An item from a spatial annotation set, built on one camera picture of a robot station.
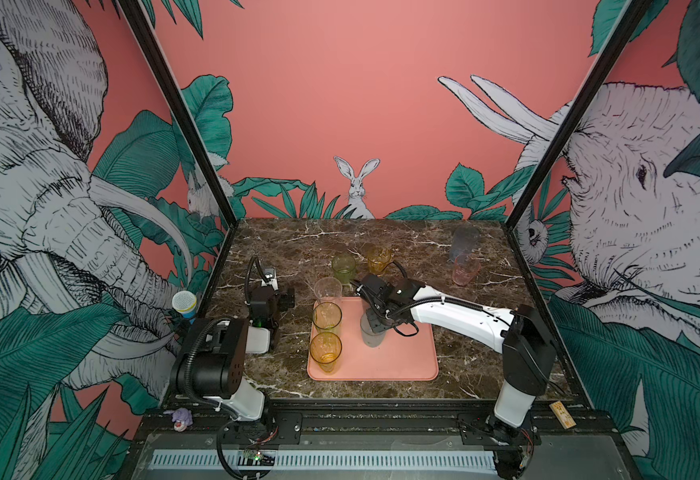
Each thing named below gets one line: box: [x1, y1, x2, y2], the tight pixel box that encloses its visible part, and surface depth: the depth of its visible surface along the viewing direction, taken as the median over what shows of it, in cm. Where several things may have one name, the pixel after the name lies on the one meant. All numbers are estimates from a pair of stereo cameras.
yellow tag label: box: [549, 400, 577, 430], surface depth 78 cm
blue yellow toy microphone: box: [172, 290, 197, 325], surface depth 72 cm
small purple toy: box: [171, 407, 193, 432], surface depth 74 cm
